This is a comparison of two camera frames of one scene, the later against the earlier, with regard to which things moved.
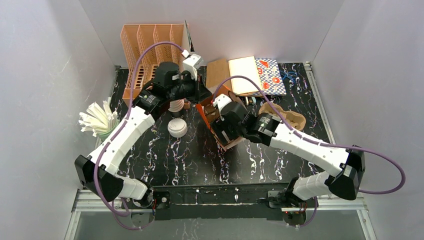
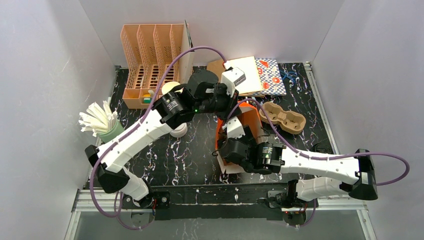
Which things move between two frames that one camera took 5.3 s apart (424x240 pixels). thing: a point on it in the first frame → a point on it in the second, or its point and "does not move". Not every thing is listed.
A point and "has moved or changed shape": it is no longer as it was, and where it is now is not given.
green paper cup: x=103 y=136 does not move
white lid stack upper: x=177 y=127 does not move
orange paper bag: x=212 y=113 has moved or changed shape
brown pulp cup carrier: x=296 y=120 does not move
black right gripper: x=218 y=123 → x=224 y=143
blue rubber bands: x=291 y=74 does not move
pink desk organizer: x=135 y=37 does not move
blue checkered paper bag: x=270 y=77 does not move
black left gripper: x=197 y=91 → x=228 y=103
